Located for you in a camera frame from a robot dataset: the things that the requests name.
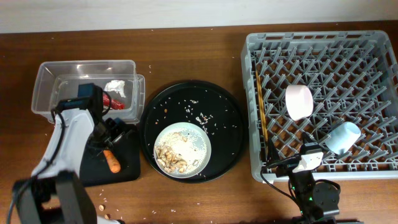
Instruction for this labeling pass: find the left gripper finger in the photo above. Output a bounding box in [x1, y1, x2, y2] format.
[107, 118, 127, 133]
[107, 130, 134, 146]

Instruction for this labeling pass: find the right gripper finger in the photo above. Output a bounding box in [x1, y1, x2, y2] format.
[267, 138, 279, 164]
[302, 132, 318, 145]

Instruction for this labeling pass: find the red snack wrapper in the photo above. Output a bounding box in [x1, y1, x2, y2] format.
[103, 93, 125, 110]

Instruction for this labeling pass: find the orange carrot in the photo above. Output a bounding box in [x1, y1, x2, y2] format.
[103, 150, 121, 173]

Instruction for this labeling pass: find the light blue cup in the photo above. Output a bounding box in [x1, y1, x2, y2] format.
[325, 122, 361, 155]

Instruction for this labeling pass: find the white pink bowl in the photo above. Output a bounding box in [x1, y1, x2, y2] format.
[285, 85, 313, 121]

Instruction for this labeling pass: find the white tissue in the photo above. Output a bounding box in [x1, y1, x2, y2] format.
[104, 80, 126, 98]

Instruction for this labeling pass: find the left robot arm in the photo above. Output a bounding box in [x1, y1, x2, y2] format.
[9, 83, 132, 223]

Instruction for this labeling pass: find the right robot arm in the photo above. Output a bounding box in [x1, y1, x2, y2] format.
[261, 134, 341, 223]

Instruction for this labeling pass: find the grey dishwasher rack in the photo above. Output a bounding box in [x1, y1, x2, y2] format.
[241, 30, 397, 182]

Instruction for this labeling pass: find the clear plastic bin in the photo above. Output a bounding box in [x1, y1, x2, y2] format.
[31, 60, 146, 124]

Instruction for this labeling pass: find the black rectangular tray bin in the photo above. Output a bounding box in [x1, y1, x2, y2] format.
[80, 124, 141, 187]

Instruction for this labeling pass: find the grey plate with food scraps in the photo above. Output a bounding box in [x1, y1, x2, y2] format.
[153, 122, 212, 179]

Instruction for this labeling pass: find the round black serving tray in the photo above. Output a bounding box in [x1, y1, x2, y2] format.
[139, 80, 248, 184]

